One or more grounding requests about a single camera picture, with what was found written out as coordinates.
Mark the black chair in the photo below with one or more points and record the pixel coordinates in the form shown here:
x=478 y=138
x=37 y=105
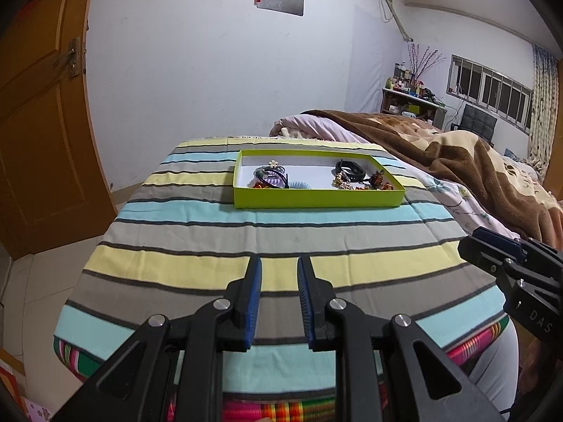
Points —
x=479 y=123

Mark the white wall pipe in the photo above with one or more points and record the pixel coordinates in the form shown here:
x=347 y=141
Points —
x=398 y=17

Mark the vase with purple branches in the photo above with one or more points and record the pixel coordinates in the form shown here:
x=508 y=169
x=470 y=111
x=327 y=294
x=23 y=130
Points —
x=420 y=63

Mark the striped bed sheet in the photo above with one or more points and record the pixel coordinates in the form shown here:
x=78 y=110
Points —
x=264 y=233

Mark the barred window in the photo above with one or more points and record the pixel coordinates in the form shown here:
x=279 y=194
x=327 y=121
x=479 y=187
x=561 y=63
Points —
x=488 y=88

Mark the patterned curtain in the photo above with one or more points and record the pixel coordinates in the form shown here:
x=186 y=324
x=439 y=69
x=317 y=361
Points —
x=543 y=105

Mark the person's leg in grey pants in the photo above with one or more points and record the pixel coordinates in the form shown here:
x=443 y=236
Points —
x=497 y=373

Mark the orange wooden door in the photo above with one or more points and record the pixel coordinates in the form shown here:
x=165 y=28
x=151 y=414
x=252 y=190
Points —
x=39 y=140

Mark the metal door lock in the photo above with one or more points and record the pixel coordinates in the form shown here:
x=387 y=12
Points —
x=75 y=57

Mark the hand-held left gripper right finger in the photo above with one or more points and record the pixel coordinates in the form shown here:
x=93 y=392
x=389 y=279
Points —
x=305 y=301

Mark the black wristband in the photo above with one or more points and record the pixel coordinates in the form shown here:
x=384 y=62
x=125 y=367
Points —
x=349 y=168

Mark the brown fleece blanket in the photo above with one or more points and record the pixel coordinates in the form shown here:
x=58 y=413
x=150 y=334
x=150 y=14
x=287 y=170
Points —
x=462 y=158

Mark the lime green cardboard box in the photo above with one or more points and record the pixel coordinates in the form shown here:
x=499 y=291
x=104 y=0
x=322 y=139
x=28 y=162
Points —
x=308 y=198

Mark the colourful striped cloth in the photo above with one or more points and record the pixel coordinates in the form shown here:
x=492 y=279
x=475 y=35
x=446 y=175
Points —
x=272 y=409

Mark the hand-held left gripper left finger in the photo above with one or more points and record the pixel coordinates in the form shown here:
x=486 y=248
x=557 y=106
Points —
x=253 y=301

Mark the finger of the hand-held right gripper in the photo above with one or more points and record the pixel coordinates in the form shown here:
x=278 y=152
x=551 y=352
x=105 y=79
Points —
x=501 y=245
x=481 y=257

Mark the shelf with bottles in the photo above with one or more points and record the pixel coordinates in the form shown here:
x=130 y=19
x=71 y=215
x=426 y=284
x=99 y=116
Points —
x=409 y=103

